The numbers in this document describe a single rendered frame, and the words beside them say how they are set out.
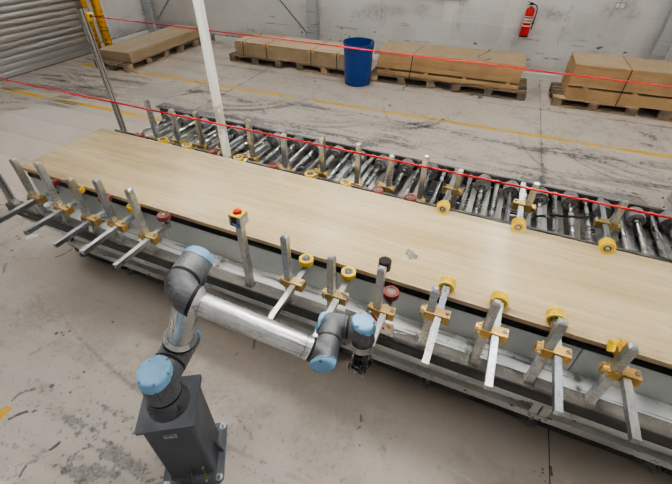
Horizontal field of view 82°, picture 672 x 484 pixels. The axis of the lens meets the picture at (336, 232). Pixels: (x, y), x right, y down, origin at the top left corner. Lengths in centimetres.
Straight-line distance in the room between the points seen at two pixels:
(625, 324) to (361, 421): 149
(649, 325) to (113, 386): 303
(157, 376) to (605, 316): 205
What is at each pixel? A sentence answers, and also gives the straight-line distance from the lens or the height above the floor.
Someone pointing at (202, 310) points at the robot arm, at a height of 133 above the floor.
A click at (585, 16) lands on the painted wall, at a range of 856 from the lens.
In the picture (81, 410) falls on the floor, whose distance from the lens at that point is 306.
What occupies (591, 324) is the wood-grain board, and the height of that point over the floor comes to 90.
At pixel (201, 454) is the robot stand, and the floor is 27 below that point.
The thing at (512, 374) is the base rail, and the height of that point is 70.
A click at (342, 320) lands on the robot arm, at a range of 151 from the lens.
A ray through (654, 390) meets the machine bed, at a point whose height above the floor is 68.
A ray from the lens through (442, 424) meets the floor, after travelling 269.
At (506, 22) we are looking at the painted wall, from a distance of 851.
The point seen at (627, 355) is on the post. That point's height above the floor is 108.
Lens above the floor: 237
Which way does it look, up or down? 39 degrees down
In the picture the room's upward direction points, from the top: 1 degrees clockwise
